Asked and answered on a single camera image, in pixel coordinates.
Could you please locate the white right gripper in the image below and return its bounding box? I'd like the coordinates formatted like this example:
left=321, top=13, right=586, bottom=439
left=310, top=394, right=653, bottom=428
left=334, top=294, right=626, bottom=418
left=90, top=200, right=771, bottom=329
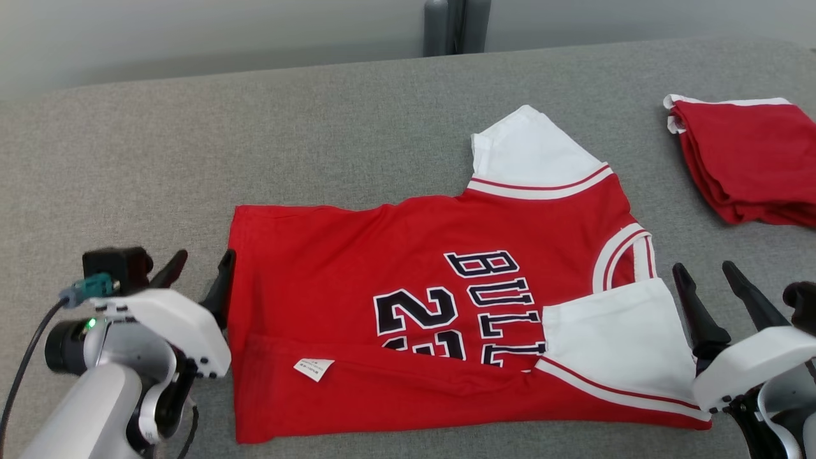
left=672, top=260, right=816, bottom=412

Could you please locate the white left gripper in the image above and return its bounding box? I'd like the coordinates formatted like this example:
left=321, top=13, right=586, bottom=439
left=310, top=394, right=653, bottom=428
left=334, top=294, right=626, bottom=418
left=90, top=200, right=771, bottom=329
left=89, top=249, right=237, bottom=381

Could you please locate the red Bulls basketball jersey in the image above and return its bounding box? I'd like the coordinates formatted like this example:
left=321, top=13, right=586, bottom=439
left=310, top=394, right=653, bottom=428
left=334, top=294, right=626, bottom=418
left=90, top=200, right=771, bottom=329
left=227, top=105, right=713, bottom=444

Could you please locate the red garment stack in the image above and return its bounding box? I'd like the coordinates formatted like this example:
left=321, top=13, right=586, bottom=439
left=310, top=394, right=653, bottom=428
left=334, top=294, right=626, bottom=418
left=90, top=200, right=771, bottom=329
left=662, top=94, right=816, bottom=229

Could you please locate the teal left camera connector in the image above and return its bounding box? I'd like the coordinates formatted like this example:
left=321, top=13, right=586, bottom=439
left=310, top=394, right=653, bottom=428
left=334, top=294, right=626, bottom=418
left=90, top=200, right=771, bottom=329
left=59, top=272, right=120, bottom=310

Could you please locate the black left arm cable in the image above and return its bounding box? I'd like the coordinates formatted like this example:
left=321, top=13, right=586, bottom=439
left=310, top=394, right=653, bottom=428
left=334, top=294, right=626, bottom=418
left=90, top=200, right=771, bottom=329
left=0, top=298, right=69, bottom=447

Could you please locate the grey post behind table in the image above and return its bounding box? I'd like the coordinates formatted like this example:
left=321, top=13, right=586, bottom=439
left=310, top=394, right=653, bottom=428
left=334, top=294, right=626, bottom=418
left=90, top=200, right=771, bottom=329
left=423, top=0, right=451, bottom=57

